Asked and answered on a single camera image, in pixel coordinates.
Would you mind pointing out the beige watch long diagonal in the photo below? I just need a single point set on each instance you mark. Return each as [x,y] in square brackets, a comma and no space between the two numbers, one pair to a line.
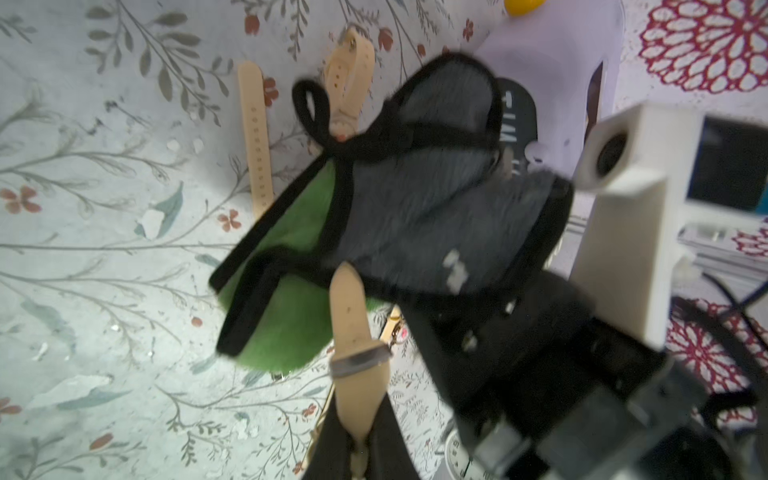
[255,128]

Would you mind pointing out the beige watch long centre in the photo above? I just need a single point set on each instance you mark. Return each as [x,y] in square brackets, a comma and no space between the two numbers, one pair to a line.
[392,326]

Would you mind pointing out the beige watch short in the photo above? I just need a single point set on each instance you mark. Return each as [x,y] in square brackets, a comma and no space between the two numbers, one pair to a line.
[359,367]

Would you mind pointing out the purple tissue box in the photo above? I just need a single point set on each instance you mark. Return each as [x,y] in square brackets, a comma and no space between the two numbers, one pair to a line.
[556,63]

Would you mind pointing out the beige watch folded top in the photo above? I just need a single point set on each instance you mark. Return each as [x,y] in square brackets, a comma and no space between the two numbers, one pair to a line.
[348,76]

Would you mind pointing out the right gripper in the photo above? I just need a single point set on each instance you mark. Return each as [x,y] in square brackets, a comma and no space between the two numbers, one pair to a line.
[539,385]

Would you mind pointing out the green cleaning cloth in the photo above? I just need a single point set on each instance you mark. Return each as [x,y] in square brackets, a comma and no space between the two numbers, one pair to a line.
[419,204]

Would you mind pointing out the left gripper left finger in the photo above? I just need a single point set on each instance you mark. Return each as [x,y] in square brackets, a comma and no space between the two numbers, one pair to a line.
[331,458]

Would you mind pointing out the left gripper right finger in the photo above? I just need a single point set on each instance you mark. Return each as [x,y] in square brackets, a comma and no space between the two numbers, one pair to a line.
[389,458]

